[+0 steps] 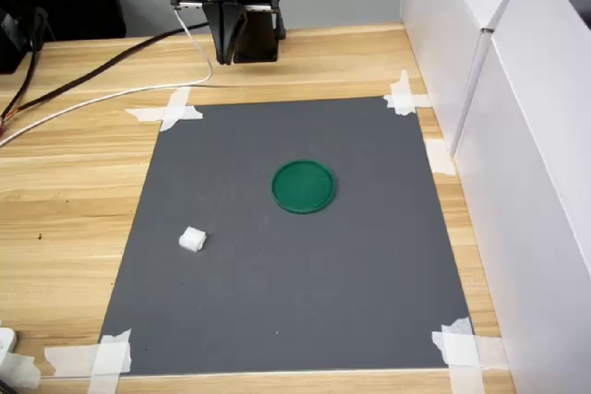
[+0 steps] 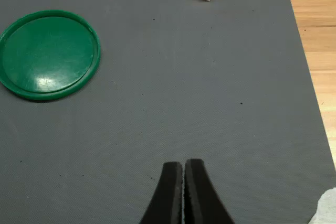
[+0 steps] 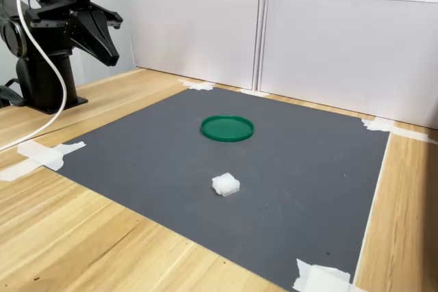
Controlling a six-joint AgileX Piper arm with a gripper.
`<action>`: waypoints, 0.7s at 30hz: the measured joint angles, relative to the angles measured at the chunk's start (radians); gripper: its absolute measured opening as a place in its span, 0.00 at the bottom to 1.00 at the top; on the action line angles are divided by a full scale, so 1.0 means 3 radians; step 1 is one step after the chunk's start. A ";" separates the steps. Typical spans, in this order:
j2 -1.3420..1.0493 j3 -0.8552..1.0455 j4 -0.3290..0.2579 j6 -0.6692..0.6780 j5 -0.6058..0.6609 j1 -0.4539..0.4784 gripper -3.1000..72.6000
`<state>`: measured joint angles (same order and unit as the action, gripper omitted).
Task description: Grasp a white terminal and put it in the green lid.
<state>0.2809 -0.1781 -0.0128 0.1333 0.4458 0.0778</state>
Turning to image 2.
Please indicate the round green plastic lid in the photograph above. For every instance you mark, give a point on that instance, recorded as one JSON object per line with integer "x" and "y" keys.
{"x": 47, "y": 56}

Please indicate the dark grey mat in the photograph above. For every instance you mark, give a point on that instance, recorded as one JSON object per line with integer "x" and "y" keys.
{"x": 168, "y": 90}

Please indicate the white tape strip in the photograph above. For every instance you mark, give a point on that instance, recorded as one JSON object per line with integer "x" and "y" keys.
{"x": 328, "y": 205}

